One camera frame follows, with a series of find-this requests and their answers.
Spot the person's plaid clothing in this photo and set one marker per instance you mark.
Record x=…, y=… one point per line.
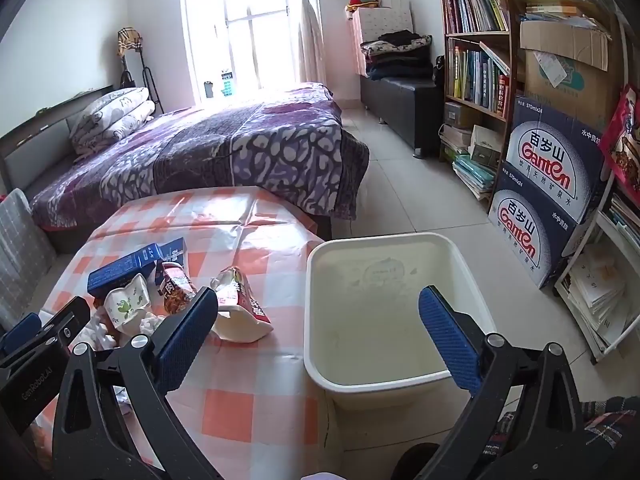
x=610, y=425

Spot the small red snack packet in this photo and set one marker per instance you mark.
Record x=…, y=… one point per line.
x=175, y=290

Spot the dark bed headboard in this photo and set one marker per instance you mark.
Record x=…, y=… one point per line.
x=35, y=125

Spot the floral paper cup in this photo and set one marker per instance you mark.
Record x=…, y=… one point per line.
x=125, y=305

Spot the stack of teal books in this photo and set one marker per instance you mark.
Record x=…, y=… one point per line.
x=472, y=172

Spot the long blue carton box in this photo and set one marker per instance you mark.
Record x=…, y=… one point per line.
x=120, y=270

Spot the white shelf rack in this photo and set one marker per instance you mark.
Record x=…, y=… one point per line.
x=620, y=230

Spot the large red snack bag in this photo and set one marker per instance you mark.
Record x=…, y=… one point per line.
x=625, y=140

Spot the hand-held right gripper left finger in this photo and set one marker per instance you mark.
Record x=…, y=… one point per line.
x=187, y=330

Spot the black bag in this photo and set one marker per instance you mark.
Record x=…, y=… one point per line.
x=439, y=70

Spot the row of colourful books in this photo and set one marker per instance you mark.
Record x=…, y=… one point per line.
x=475, y=77

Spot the pile of folded clothes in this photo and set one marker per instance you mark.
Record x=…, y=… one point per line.
x=400, y=55

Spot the blue biscuit box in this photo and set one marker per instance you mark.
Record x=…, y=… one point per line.
x=176, y=250

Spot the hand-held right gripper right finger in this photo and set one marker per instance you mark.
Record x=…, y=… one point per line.
x=450, y=340

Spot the pile of white booklets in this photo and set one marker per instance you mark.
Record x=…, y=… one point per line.
x=597, y=290

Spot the folded floral quilt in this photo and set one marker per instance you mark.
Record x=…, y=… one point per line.
x=125, y=125
x=112, y=102

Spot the white tissue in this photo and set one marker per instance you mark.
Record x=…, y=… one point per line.
x=147, y=322

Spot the pink cabinet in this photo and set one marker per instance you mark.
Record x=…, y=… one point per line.
x=380, y=22

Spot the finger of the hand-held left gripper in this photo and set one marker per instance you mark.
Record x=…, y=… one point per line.
x=20, y=329
x=65, y=320

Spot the window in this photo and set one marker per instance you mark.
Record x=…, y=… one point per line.
x=250, y=25

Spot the blue white water carton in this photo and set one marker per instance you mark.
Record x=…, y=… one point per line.
x=550, y=155
x=530, y=240

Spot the wooden bookshelf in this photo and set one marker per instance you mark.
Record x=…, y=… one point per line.
x=512, y=50

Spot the black bench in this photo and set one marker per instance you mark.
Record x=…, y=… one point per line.
x=400, y=100

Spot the white red snack bag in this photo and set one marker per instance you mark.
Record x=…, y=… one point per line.
x=250, y=305

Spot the light curtain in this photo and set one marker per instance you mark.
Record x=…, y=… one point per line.
x=310, y=30

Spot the black bottle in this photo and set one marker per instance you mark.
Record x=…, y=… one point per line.
x=209, y=90

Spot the red yellow cloth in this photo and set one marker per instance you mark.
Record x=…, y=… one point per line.
x=362, y=2

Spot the row of tall books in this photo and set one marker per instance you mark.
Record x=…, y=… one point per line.
x=477, y=7

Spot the grey checked cushion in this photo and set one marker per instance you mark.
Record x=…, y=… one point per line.
x=20, y=250

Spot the black coat rack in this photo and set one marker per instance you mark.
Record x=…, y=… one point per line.
x=150, y=80

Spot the white plastic bin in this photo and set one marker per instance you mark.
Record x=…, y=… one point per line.
x=370, y=330

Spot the bed with purple cover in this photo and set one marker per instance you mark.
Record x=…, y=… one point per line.
x=225, y=150

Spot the brown cardboard box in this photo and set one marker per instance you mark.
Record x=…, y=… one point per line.
x=565, y=75

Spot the plaid scarf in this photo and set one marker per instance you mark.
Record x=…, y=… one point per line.
x=129, y=40

